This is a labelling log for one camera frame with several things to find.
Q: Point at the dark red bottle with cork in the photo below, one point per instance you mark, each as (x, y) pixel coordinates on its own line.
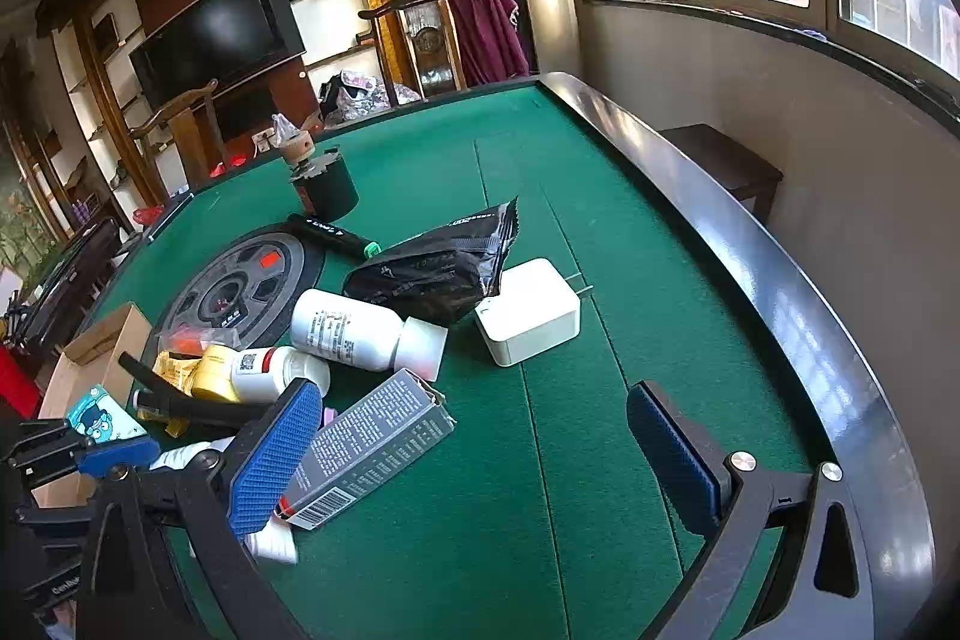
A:
(326, 186)

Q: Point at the red plastic bag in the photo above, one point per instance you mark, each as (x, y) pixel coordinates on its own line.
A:
(225, 166)
(146, 213)

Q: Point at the large white pill bottle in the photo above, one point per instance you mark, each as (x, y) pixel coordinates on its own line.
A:
(345, 329)

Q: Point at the dark mahjong table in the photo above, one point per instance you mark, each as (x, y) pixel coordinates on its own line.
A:
(75, 265)

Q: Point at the black foil bag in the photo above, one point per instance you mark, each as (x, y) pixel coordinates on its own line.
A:
(435, 272)

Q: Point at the yellow and white bottle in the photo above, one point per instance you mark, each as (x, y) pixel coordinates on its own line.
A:
(259, 374)

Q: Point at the wooden armchair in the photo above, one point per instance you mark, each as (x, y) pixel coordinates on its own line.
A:
(176, 119)
(405, 1)

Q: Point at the floral bag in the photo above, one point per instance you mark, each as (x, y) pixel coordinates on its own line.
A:
(360, 89)

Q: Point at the dark wooden bench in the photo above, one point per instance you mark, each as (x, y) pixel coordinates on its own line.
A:
(720, 160)

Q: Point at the grey carton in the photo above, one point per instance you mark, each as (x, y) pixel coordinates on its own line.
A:
(375, 445)

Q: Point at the floral wall mural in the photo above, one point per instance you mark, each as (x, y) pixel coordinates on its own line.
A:
(15, 212)

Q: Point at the clear plastic bag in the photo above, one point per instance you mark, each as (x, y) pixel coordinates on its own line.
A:
(285, 124)

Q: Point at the white power adapter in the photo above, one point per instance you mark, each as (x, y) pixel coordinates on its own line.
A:
(529, 314)

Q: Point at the round table control panel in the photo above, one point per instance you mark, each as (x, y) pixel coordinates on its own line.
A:
(232, 291)

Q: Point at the teal cartoon wipes packet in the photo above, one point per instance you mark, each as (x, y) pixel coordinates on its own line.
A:
(101, 419)

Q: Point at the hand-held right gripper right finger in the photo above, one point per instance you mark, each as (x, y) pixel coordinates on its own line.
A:
(675, 460)

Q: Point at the small pink object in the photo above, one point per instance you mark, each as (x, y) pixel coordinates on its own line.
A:
(330, 416)

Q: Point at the cardboard box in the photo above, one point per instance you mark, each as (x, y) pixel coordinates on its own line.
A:
(90, 347)

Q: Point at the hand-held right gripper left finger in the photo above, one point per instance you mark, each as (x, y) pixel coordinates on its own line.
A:
(274, 452)

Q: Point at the black television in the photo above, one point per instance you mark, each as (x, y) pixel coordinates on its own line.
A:
(217, 40)

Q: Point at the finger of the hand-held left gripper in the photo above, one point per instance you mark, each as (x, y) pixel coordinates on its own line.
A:
(202, 409)
(112, 458)

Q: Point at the black marker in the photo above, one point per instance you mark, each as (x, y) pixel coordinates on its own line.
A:
(330, 231)

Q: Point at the maroon cloth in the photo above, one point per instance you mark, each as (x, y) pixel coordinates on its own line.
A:
(487, 29)

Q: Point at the red and white carton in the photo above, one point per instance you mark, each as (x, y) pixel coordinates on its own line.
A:
(274, 544)

